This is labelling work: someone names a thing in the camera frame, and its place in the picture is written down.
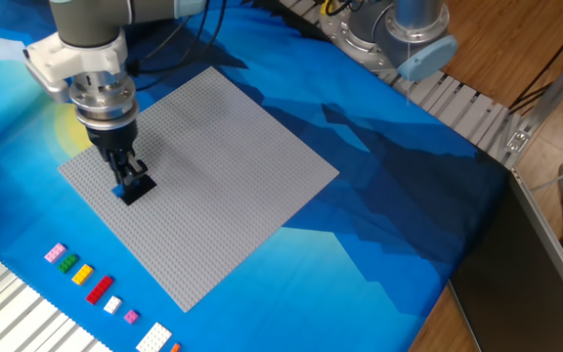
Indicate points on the blue mountain print cloth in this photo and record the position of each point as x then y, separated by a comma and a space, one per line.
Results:
335, 274

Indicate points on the small white Lego brick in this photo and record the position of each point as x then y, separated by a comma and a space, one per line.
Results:
112, 304

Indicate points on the small magenta Lego brick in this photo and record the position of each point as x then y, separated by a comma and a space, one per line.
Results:
131, 316

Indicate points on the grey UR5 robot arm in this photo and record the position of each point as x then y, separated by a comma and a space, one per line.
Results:
91, 19

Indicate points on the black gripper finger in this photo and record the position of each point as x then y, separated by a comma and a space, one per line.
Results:
122, 171
137, 168

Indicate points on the orange Lego brick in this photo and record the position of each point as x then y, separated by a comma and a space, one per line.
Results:
175, 347

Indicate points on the black Lego plate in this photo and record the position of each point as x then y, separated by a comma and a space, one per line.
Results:
140, 191

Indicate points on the blue Lego brick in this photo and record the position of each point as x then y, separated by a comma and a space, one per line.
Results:
117, 189

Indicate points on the yellow Lego brick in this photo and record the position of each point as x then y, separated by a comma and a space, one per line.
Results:
82, 274

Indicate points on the aluminium beam with corner bracket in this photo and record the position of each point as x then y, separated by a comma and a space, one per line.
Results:
550, 98

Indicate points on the red Lego brick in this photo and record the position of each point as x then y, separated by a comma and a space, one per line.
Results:
99, 289

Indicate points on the large white Lego plate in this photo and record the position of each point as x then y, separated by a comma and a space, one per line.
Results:
153, 337

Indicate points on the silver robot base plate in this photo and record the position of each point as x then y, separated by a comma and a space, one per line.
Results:
355, 46

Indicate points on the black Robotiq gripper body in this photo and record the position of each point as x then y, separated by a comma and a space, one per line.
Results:
113, 139

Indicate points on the large grey Lego baseplate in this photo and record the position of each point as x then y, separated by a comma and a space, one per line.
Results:
223, 195

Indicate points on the pink Lego brick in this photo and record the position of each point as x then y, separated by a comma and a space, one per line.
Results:
55, 252

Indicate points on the dark panel with metal frame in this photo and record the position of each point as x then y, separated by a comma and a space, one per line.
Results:
511, 283

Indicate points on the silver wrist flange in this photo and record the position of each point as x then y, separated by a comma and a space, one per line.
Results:
103, 100

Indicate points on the small yellow object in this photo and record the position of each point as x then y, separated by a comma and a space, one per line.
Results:
328, 5

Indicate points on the green Lego brick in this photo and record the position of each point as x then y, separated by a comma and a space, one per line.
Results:
68, 263

